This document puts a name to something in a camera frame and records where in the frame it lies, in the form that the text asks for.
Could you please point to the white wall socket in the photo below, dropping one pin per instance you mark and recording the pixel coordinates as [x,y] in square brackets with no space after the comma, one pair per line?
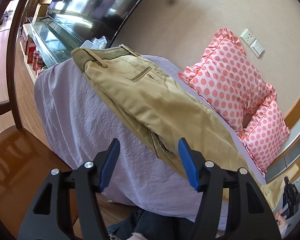
[248,37]

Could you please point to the cardboard box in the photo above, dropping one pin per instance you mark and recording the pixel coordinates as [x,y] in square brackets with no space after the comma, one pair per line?
[40,11]

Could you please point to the pink polka dot pillow left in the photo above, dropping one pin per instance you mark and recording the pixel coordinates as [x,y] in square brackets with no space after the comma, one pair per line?
[227,80]

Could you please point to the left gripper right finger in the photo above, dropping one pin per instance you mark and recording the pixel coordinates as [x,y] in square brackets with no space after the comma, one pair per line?
[249,215]

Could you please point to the wooden framed glass door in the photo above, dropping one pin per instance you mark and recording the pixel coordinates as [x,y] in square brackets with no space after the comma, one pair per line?
[289,154]

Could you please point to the pink polka dot pillow right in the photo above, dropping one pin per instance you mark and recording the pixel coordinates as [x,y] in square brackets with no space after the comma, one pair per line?
[266,133]

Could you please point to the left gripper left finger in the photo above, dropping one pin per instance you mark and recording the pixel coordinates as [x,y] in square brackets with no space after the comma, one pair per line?
[65,194]

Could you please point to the dark wooden chair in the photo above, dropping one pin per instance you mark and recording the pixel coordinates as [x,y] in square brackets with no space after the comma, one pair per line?
[24,164]

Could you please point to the glass top tv stand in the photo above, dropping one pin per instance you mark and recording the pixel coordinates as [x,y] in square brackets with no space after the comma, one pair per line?
[55,38]

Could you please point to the person's right hand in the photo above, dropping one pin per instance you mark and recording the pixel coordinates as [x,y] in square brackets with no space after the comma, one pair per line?
[281,222]

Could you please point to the pink polka dot pillow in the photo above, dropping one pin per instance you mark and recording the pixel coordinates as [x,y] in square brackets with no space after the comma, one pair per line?
[266,133]
[227,80]

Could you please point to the black flat screen television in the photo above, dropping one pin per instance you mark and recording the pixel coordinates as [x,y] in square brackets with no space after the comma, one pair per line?
[88,19]

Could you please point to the lavender bed sheet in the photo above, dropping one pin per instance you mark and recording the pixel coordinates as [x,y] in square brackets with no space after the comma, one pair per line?
[78,125]

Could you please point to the red cans on shelf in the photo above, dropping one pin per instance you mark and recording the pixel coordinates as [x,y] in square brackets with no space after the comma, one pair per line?
[34,57]

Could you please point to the khaki pants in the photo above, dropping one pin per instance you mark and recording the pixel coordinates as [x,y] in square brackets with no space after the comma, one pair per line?
[155,108]

